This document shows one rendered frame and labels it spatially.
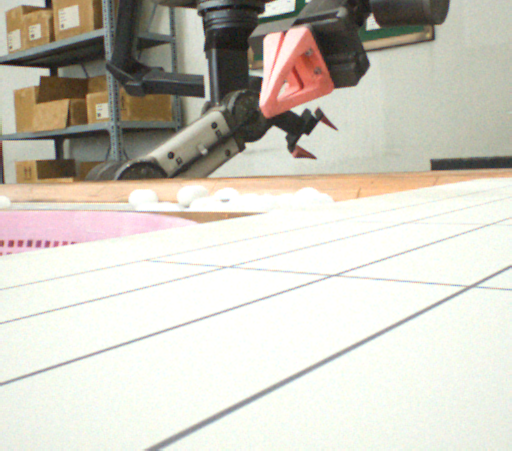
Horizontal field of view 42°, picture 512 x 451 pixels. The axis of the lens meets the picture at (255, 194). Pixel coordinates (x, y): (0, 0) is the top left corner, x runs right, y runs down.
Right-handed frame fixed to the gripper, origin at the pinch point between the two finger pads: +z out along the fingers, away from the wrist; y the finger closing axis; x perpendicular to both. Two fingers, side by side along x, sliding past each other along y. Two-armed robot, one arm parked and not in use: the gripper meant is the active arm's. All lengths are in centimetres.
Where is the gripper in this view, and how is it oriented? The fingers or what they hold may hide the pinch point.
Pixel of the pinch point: (269, 105)
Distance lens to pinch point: 57.7
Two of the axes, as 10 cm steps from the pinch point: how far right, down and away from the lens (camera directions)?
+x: 4.4, 7.2, 5.3
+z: -4.6, 6.9, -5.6
